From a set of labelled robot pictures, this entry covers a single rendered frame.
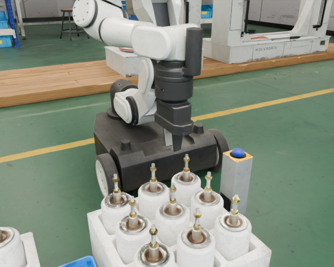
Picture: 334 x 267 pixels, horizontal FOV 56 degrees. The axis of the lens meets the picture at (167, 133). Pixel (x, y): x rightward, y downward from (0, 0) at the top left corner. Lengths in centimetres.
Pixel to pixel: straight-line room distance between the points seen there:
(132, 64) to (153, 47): 217
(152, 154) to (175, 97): 63
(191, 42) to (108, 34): 23
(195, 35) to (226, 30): 276
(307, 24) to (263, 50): 85
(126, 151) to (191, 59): 69
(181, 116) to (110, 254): 41
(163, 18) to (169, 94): 61
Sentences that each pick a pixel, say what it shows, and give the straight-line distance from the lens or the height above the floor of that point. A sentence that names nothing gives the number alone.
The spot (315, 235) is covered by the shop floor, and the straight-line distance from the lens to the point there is 131.
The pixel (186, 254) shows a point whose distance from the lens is 81.
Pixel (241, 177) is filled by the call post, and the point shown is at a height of 25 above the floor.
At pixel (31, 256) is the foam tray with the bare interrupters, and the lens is 95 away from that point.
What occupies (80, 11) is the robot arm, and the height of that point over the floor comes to 76.
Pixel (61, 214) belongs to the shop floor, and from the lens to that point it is 135.
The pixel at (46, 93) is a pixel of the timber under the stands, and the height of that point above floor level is 6.
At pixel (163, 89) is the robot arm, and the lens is 70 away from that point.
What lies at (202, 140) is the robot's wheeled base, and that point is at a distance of 140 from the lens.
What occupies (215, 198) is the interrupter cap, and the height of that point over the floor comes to 25.
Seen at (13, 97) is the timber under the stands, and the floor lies 6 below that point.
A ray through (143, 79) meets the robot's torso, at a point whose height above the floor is 50.
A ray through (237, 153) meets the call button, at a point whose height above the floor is 33.
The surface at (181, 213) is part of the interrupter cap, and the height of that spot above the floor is 25.
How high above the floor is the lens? 82
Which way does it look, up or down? 25 degrees down
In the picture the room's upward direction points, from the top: straight up
